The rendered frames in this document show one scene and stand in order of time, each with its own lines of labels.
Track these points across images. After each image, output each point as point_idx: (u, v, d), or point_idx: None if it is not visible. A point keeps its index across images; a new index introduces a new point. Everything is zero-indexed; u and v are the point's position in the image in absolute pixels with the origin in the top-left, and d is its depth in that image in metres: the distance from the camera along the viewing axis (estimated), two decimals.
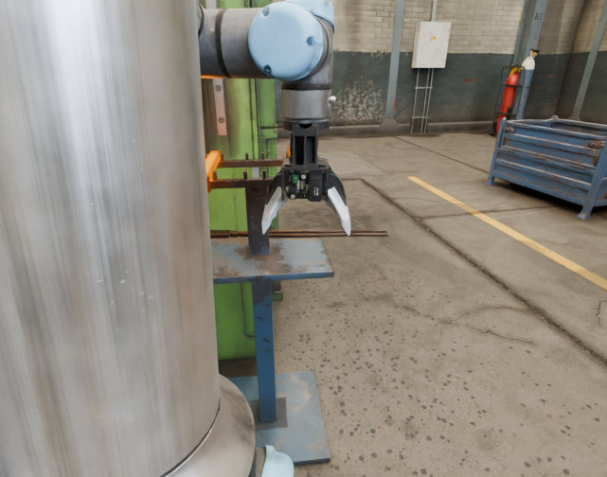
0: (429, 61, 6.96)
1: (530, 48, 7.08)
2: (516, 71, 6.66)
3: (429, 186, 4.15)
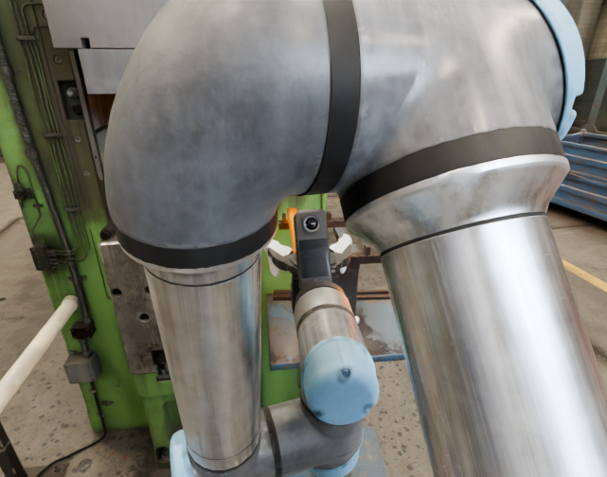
0: None
1: None
2: None
3: None
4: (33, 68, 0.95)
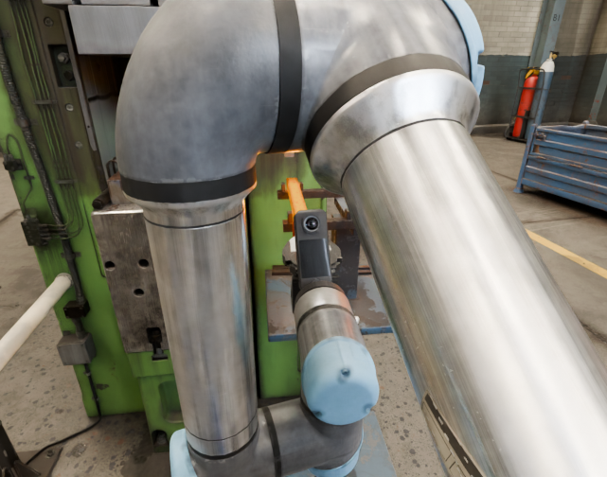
0: None
1: (547, 50, 6.94)
2: (534, 73, 6.51)
3: None
4: (23, 30, 0.92)
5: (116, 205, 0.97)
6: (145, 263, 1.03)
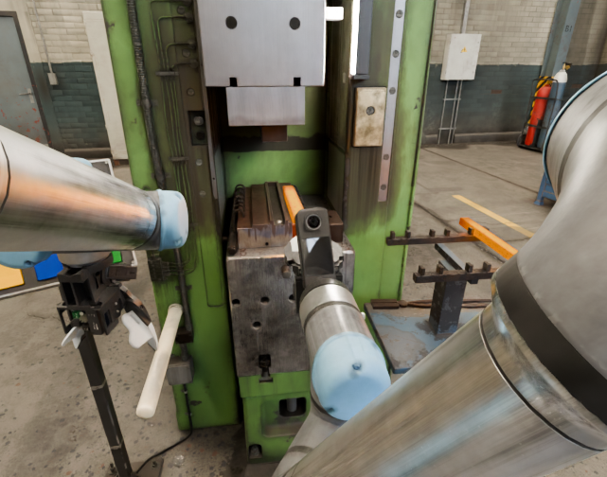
0: (459, 74, 6.95)
1: (560, 60, 7.07)
2: (547, 83, 6.65)
3: (479, 207, 4.14)
4: (169, 100, 1.06)
5: (243, 251, 1.11)
6: (263, 299, 1.16)
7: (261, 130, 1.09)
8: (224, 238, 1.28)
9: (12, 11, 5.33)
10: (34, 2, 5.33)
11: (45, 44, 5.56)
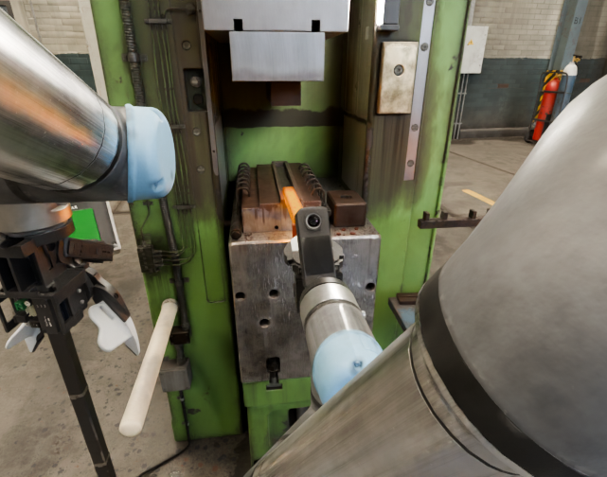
0: (465, 67, 6.77)
1: (568, 53, 6.90)
2: (556, 77, 6.48)
3: (490, 202, 3.96)
4: (161, 55, 0.88)
5: (249, 235, 0.94)
6: (273, 293, 0.99)
7: (271, 91, 0.92)
8: (226, 222, 1.11)
9: (6, 1, 5.16)
10: None
11: (40, 35, 5.39)
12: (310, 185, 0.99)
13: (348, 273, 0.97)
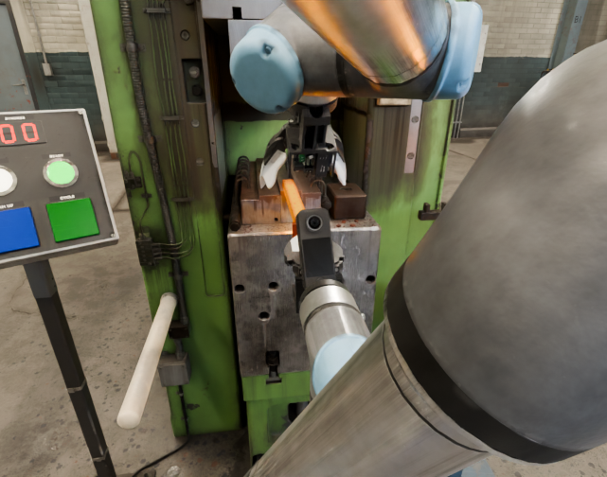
0: None
1: (568, 52, 6.90)
2: None
3: None
4: (159, 44, 0.88)
5: (248, 226, 0.93)
6: (272, 286, 0.98)
7: None
8: (225, 216, 1.11)
9: None
10: None
11: (40, 33, 5.38)
12: (310, 177, 0.99)
13: (348, 266, 0.97)
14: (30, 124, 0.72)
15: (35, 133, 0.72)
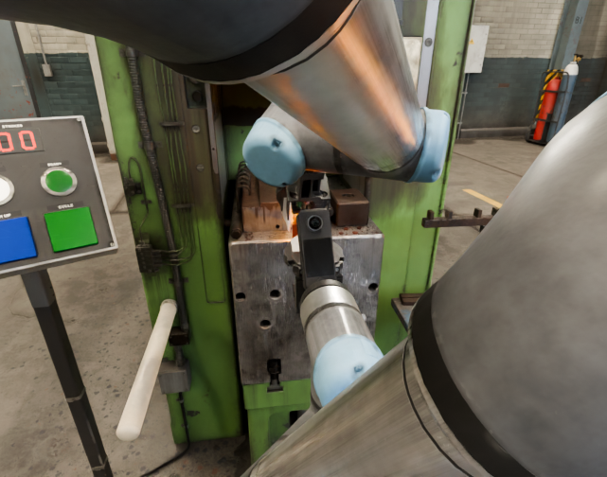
0: (466, 66, 6.75)
1: (569, 52, 6.88)
2: (557, 76, 6.46)
3: (492, 202, 3.94)
4: None
5: (249, 234, 0.92)
6: (274, 293, 0.97)
7: None
8: (226, 221, 1.09)
9: None
10: None
11: (39, 34, 5.37)
12: None
13: (350, 273, 0.95)
14: (28, 132, 0.70)
15: (33, 141, 0.71)
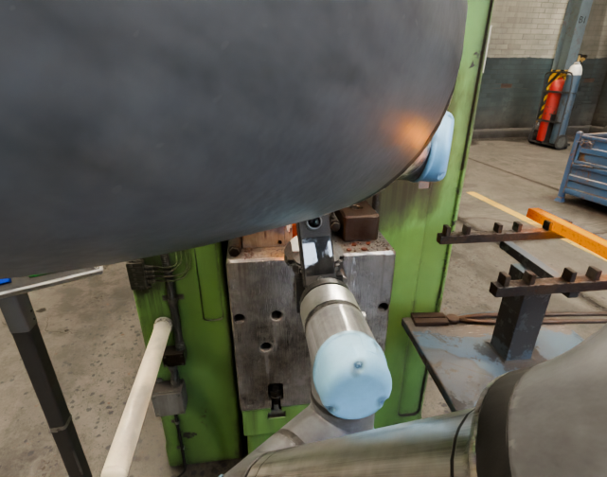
0: None
1: (573, 52, 6.81)
2: (561, 77, 6.38)
3: (496, 204, 3.87)
4: None
5: (249, 251, 0.84)
6: (275, 314, 0.90)
7: None
8: None
9: None
10: None
11: None
12: None
13: (358, 293, 0.88)
14: None
15: None
